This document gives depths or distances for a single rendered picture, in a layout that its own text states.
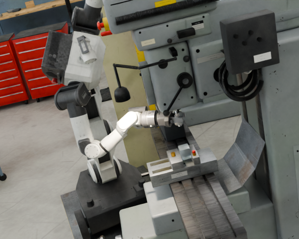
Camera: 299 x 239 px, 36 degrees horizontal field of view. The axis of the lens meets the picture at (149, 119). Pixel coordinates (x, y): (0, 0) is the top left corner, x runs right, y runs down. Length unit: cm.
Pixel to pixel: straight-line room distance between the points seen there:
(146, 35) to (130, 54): 192
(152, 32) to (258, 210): 107
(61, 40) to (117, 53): 154
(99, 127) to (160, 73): 85
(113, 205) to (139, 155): 141
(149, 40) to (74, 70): 52
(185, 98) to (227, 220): 57
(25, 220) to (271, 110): 270
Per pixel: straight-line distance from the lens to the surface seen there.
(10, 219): 434
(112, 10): 194
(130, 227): 247
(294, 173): 231
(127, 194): 296
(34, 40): 673
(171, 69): 206
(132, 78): 396
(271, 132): 217
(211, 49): 206
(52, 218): 412
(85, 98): 233
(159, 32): 199
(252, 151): 236
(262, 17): 183
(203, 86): 210
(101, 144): 233
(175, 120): 223
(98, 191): 313
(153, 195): 245
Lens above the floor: 215
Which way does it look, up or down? 23 degrees down
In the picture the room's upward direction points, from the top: 13 degrees counter-clockwise
